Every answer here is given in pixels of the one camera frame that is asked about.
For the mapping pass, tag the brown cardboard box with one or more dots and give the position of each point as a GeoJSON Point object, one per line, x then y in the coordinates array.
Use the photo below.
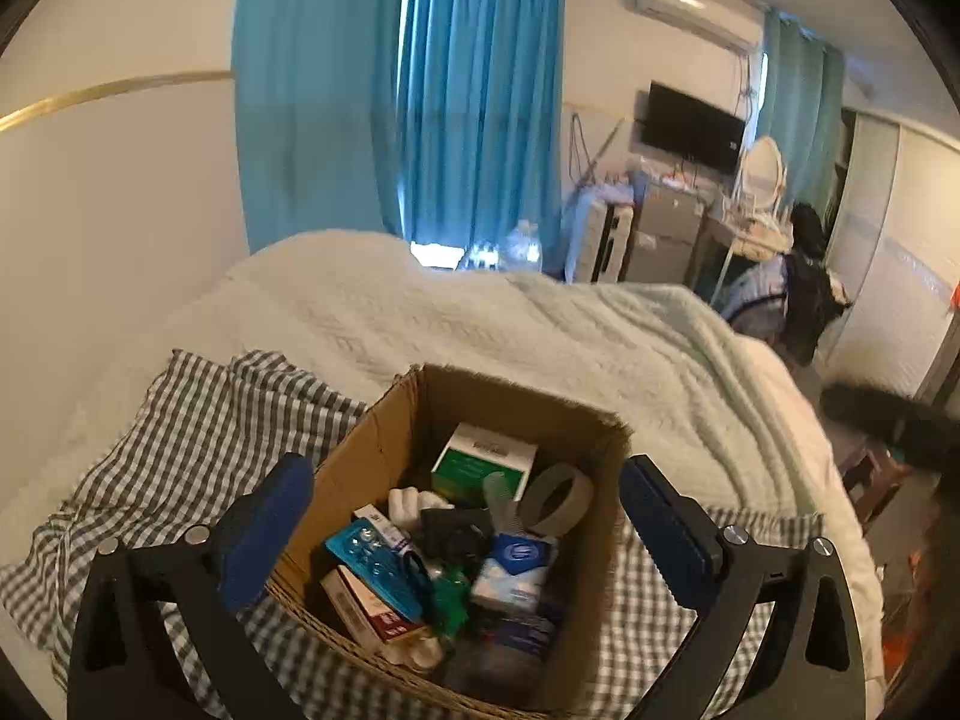
{"type": "Point", "coordinates": [394, 445]}

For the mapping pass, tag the clear plastic bottle blue label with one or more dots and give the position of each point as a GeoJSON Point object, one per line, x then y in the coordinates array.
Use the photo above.
{"type": "Point", "coordinates": [502, 656]}

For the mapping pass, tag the grey cabinet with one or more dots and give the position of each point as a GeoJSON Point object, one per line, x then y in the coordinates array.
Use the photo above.
{"type": "Point", "coordinates": [664, 235]}

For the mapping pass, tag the white dressing table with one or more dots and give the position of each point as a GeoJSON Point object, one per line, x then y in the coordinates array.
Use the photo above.
{"type": "Point", "coordinates": [720, 241]}

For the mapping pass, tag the red white medicine box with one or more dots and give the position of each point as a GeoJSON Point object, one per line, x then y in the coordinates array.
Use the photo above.
{"type": "Point", "coordinates": [371, 623]}

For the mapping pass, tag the white sock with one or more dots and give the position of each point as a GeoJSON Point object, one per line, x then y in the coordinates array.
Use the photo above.
{"type": "Point", "coordinates": [406, 506]}

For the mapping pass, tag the teal blister card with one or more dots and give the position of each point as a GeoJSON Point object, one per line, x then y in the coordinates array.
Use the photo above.
{"type": "Point", "coordinates": [361, 548]}

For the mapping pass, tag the grey checkered cloth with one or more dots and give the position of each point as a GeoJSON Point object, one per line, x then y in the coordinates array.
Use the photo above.
{"type": "Point", "coordinates": [205, 433]}

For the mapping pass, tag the blue curtain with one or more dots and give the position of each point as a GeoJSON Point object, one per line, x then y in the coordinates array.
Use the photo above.
{"type": "Point", "coordinates": [436, 121]}
{"type": "Point", "coordinates": [802, 107]}

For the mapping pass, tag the white air conditioner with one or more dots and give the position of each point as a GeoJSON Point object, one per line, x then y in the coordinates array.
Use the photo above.
{"type": "Point", "coordinates": [708, 19]}

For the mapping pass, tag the white fluffy blanket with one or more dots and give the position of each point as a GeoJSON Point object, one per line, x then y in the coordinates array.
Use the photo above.
{"type": "Point", "coordinates": [718, 412]}

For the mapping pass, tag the blue white tissue pack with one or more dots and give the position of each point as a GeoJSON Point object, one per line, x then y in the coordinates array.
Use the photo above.
{"type": "Point", "coordinates": [513, 576]}

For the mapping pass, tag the white suitcase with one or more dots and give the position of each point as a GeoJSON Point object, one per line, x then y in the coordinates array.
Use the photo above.
{"type": "Point", "coordinates": [599, 240]}

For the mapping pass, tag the white round mirror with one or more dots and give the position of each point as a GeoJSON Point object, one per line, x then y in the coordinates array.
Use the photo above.
{"type": "Point", "coordinates": [762, 176]}

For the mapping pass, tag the black wall television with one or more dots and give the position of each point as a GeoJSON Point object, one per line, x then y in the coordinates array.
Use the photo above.
{"type": "Point", "coordinates": [692, 129]}

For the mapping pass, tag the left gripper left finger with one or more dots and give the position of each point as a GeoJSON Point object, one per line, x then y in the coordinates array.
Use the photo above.
{"type": "Point", "coordinates": [122, 662]}

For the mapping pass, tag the dark clothes pile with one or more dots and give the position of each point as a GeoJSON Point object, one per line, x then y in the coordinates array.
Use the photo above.
{"type": "Point", "coordinates": [814, 296]}

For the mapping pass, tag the small stool teal seat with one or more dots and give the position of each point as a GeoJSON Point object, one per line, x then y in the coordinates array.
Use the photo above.
{"type": "Point", "coordinates": [872, 475]}

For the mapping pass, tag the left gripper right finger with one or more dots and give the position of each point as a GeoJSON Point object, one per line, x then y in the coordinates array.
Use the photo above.
{"type": "Point", "coordinates": [809, 662]}

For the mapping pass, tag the water bottle pack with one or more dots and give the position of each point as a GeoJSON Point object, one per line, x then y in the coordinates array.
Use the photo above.
{"type": "Point", "coordinates": [520, 250]}

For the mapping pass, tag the green plastic bag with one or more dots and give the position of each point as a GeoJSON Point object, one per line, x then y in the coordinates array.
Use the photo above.
{"type": "Point", "coordinates": [450, 601]}

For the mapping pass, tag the white wardrobe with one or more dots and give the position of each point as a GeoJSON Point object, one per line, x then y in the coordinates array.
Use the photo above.
{"type": "Point", "coordinates": [894, 246]}

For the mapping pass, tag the green white box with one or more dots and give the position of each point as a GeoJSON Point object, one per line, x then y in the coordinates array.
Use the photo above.
{"type": "Point", "coordinates": [471, 454]}

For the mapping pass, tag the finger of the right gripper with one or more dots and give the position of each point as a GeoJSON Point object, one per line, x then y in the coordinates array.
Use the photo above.
{"type": "Point", "coordinates": [925, 436]}

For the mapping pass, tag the grey tape roll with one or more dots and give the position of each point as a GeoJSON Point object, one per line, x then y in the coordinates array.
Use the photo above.
{"type": "Point", "coordinates": [556, 501]}

